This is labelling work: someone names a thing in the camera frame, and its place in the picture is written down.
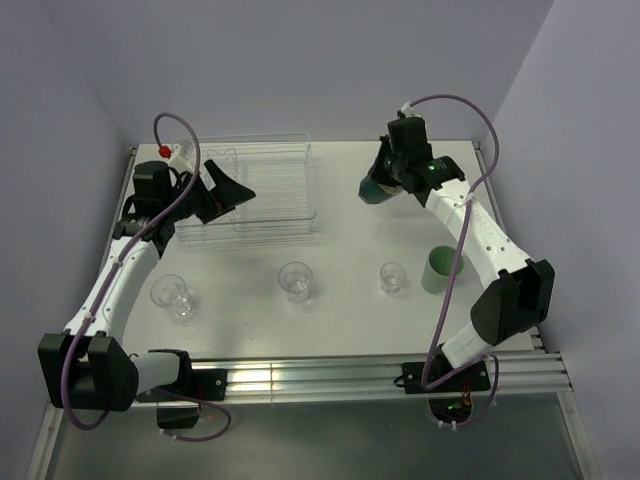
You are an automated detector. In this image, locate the aluminium rail frame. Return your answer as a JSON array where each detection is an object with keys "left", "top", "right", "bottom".
[{"left": 28, "top": 141, "right": 601, "bottom": 479}]

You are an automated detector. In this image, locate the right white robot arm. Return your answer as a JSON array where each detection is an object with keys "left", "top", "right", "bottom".
[{"left": 359, "top": 116, "right": 555, "bottom": 390}]

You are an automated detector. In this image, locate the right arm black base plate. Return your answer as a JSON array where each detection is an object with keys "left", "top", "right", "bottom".
[{"left": 400, "top": 357, "right": 491, "bottom": 396}]

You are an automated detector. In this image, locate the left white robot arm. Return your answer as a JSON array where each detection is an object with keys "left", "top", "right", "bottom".
[{"left": 37, "top": 160, "right": 256, "bottom": 412}]

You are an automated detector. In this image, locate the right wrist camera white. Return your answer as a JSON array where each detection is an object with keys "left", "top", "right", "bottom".
[{"left": 397, "top": 102, "right": 423, "bottom": 119}]

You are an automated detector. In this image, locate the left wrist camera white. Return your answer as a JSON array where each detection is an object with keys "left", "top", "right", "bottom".
[{"left": 158, "top": 143, "right": 195, "bottom": 172}]

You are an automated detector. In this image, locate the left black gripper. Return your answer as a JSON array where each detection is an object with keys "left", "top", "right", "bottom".
[{"left": 162, "top": 160, "right": 254, "bottom": 224}]

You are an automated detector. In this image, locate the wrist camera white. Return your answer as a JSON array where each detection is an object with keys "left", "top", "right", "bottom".
[
  {"left": 397, "top": 102, "right": 423, "bottom": 119},
  {"left": 158, "top": 143, "right": 195, "bottom": 172}
]

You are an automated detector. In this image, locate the clear glass left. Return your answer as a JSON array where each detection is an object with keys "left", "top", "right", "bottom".
[{"left": 150, "top": 274, "right": 196, "bottom": 321}]

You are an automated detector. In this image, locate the small clear glass right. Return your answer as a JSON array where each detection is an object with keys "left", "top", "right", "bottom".
[{"left": 380, "top": 262, "right": 406, "bottom": 293}]

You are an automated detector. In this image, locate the clear acrylic dish rack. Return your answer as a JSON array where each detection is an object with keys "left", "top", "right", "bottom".
[{"left": 176, "top": 132, "right": 317, "bottom": 249}]

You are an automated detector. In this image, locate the dark teal mug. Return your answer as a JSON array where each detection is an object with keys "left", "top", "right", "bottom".
[{"left": 358, "top": 177, "right": 402, "bottom": 205}]

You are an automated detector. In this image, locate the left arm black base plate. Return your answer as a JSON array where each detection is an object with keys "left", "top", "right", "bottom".
[{"left": 136, "top": 368, "right": 228, "bottom": 403}]

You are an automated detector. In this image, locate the clear glass centre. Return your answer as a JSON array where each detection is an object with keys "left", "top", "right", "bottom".
[{"left": 278, "top": 262, "right": 313, "bottom": 304}]

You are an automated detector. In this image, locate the black box under left base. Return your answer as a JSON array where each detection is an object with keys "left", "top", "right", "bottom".
[{"left": 156, "top": 407, "right": 200, "bottom": 430}]

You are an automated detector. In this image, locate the light green plastic cup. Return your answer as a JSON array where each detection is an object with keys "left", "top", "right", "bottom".
[{"left": 421, "top": 246, "right": 456, "bottom": 294}]

